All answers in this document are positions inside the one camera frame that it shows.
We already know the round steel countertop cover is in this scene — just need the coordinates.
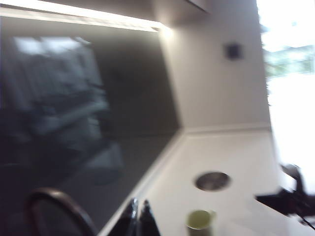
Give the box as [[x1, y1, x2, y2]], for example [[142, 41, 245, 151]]
[[194, 171, 232, 191]]

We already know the dark square wall socket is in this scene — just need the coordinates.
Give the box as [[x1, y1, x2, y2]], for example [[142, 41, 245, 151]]
[[224, 42, 245, 60]]

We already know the steel gooseneck faucet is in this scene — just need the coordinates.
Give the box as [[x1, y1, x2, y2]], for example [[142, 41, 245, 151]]
[[24, 187, 97, 236]]

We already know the pale green ceramic mug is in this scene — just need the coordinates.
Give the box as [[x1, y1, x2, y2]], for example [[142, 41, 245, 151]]
[[185, 209, 218, 236]]

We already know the under-cabinet light strip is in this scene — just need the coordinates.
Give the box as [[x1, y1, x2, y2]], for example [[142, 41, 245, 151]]
[[0, 6, 171, 33]]

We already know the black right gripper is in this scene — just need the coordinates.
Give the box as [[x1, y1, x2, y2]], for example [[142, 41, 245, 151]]
[[255, 188, 304, 215]]

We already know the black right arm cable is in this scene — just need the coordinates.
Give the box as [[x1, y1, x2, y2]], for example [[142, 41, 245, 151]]
[[294, 210, 315, 229]]

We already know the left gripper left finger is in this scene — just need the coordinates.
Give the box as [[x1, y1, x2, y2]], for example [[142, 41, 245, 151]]
[[110, 197, 139, 236]]

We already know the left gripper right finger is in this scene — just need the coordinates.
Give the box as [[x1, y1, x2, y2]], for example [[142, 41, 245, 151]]
[[137, 199, 161, 236]]

